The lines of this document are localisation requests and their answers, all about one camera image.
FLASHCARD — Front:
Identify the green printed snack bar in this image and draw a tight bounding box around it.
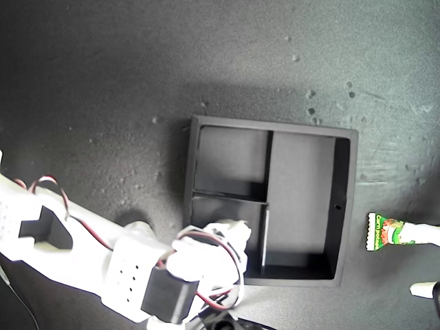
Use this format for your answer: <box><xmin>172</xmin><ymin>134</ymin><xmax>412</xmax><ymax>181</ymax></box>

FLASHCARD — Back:
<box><xmin>364</xmin><ymin>212</ymin><xmax>415</xmax><ymax>252</ymax></box>

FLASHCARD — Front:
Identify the red white black servo cable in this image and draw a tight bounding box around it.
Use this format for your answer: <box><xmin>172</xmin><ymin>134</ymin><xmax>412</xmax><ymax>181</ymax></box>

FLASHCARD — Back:
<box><xmin>156</xmin><ymin>226</ymin><xmax>247</xmax><ymax>309</ymax></box>
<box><xmin>13</xmin><ymin>175</ymin><xmax>116</xmax><ymax>251</ymax></box>

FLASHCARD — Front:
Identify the thin black cable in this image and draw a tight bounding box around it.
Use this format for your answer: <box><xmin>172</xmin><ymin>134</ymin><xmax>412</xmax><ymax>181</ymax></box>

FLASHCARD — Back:
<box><xmin>0</xmin><ymin>266</ymin><xmax>39</xmax><ymax>330</ymax></box>

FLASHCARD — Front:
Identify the white tape roll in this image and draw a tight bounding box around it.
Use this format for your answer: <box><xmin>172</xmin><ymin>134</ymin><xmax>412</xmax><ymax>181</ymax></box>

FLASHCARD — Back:
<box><xmin>120</xmin><ymin>221</ymin><xmax>156</xmax><ymax>241</ymax></box>

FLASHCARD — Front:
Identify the black tray with wells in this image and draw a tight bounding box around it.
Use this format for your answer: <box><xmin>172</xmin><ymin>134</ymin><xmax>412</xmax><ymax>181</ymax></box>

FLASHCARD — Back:
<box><xmin>181</xmin><ymin>115</ymin><xmax>360</xmax><ymax>287</ymax></box>

